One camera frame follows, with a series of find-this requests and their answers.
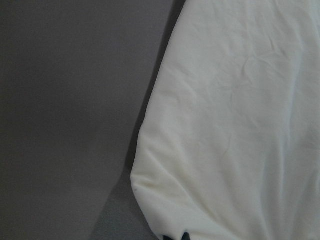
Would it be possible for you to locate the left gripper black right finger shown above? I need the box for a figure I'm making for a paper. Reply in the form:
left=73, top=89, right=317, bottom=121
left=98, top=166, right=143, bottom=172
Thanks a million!
left=182, top=232, right=190, bottom=240

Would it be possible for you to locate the cream long-sleeve printed shirt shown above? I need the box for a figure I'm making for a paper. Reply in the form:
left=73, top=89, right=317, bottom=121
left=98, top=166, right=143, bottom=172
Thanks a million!
left=131, top=0, right=320, bottom=240

